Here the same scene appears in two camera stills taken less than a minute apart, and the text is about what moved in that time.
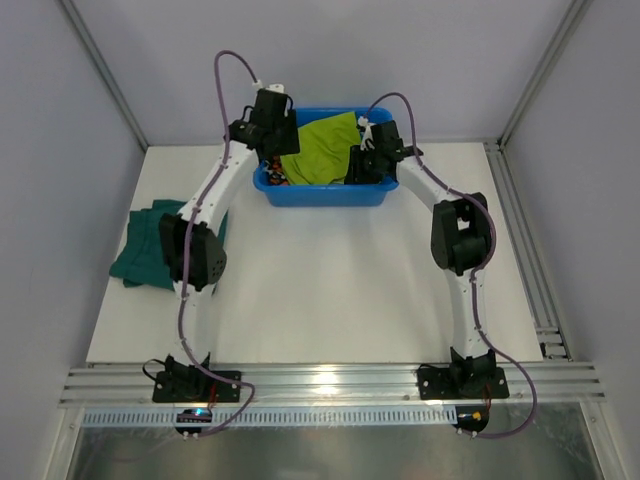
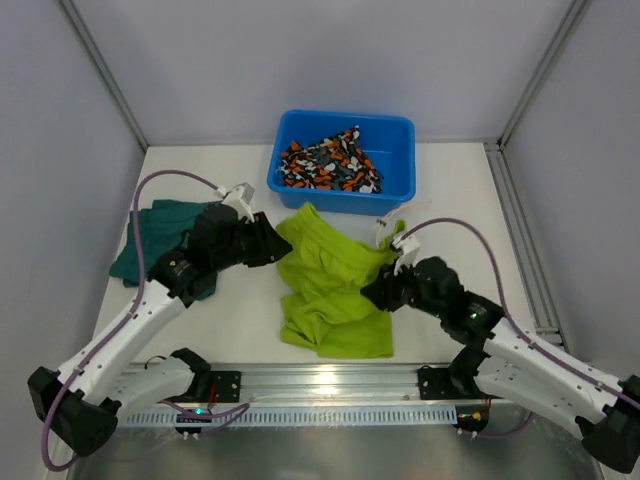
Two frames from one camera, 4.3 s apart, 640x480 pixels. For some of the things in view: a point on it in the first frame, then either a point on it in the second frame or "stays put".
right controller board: [471, 418] stays put
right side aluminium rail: [552, 344] stays put
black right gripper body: [361, 170] → [396, 288]
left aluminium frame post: [109, 73] stays put
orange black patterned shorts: [275, 171] → [338, 163]
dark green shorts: [141, 261] stays put
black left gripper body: [279, 145] → [257, 240]
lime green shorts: [324, 153] → [323, 308]
